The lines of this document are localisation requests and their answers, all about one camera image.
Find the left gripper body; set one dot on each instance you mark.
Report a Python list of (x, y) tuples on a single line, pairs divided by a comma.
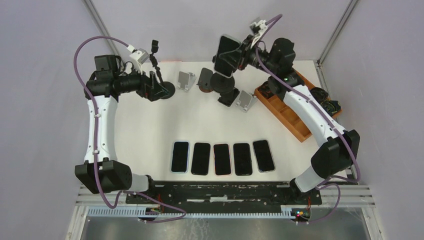
[(142, 89)]

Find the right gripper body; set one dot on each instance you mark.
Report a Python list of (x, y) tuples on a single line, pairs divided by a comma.
[(249, 54)]

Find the black phone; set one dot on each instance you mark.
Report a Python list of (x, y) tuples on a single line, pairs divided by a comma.
[(201, 159), (226, 42), (242, 159)]

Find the black pole stand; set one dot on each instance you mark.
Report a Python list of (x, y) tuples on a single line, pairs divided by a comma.
[(221, 84), (162, 76)]

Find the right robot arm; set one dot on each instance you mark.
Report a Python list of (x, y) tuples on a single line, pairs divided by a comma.
[(338, 147)]

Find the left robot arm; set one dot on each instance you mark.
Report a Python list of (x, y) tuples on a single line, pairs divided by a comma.
[(100, 169)]

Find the black folding phone stand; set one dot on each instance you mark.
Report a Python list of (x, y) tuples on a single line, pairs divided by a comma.
[(228, 98)]

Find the white phone stand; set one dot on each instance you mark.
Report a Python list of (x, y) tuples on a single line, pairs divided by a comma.
[(245, 101)]

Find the black coiled band left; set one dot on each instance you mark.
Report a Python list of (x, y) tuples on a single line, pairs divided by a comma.
[(265, 91)]

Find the black coiled band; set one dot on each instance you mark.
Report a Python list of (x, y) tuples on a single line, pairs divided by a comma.
[(265, 91), (332, 107), (319, 94)]

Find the black coiled band upper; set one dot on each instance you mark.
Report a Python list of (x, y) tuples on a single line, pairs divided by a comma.
[(319, 94)]

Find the orange compartment tray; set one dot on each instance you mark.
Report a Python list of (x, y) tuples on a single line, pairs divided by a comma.
[(286, 115)]

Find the black coiled band right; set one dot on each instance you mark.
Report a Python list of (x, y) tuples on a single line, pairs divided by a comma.
[(332, 107)]

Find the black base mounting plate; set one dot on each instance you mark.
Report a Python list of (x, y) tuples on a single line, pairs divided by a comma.
[(231, 197)]

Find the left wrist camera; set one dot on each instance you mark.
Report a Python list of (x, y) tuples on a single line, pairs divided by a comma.
[(138, 57)]

